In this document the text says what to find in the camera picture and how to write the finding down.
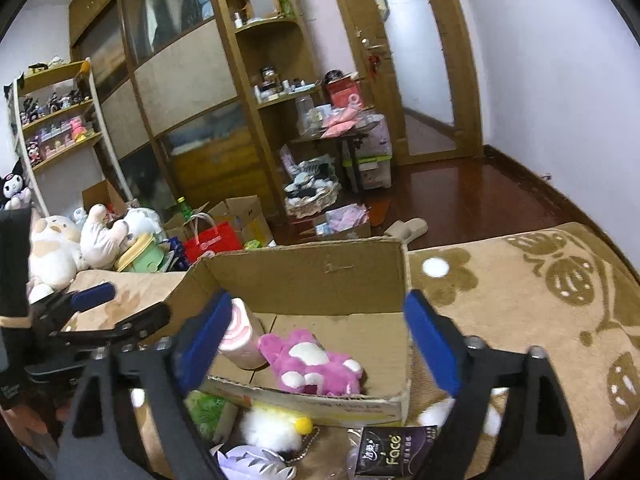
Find black white plush doll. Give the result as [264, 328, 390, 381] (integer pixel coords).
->
[0, 157, 33, 211]

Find row of small figurines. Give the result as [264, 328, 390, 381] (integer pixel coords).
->
[20, 87, 101, 166]

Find black white fabric pile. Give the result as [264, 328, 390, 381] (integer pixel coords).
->
[282, 155, 341, 196]

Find dark folding table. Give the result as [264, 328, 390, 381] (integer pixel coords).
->
[290, 127, 386, 196]

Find beige slipper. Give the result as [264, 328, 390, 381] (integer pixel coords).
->
[384, 218, 429, 248]

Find pink packets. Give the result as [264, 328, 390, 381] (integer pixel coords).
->
[320, 110, 358, 138]

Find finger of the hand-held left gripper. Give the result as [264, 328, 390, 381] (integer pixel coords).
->
[30, 281, 117, 331]
[50, 302, 172, 348]

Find clear plastic storage bin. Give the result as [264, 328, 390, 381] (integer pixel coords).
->
[342, 115, 393, 191]

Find white frame display rack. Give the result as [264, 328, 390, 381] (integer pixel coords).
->
[5, 57, 133, 216]

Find wooden corner shelf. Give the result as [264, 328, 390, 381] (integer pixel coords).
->
[207, 0, 331, 223]

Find red box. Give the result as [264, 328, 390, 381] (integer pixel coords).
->
[325, 75, 368, 111]

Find green tissue pack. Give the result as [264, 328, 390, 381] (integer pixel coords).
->
[185, 390, 240, 441]

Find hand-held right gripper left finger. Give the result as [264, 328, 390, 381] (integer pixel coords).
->
[54, 291, 236, 480]

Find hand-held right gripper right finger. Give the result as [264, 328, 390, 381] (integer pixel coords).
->
[402, 289, 586, 480]

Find white round plush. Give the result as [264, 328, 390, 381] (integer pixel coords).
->
[122, 207, 166, 246]

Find beige floral blanket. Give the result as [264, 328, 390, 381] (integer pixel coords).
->
[30, 222, 638, 480]

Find black tissue pack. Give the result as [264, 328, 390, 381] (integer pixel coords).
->
[352, 425, 441, 480]

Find open cardboard box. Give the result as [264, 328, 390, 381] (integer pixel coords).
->
[207, 195, 275, 248]

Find white bunny plush pink feet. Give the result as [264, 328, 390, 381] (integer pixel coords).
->
[80, 203, 132, 271]

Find dark blue packet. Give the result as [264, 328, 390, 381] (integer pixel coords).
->
[169, 237, 192, 267]

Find white fluffy plush yellow balls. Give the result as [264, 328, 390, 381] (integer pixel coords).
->
[239, 405, 313, 453]

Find green yellow plastic case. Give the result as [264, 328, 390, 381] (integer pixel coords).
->
[115, 232, 166, 273]

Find printed brown cardboard box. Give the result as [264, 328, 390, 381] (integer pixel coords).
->
[165, 237, 413, 428]

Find wooden door with glass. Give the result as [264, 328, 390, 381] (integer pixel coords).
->
[325, 0, 486, 166]

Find pink white spotted plush toy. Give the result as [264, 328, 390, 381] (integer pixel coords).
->
[257, 329, 365, 397]

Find flat cardboard box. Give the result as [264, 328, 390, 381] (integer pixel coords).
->
[82, 180, 126, 216]

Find wooden wardrobe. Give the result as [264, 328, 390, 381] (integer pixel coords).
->
[67, 0, 281, 221]

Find cream cat plush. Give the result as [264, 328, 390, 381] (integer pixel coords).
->
[27, 215, 83, 291]

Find pink swirl roll plush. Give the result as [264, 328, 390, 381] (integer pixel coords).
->
[221, 297, 271, 371]

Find lace trimmed basket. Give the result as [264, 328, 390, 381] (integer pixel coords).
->
[284, 180, 342, 220]

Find red paper bag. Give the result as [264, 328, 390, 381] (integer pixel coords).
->
[182, 212, 244, 263]

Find purple haired plush doll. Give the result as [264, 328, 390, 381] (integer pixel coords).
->
[210, 442, 297, 480]

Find row of cosmetic jars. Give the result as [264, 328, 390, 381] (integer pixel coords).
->
[252, 65, 326, 106]

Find small box of pink things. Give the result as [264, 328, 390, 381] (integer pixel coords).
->
[300, 203, 373, 241]

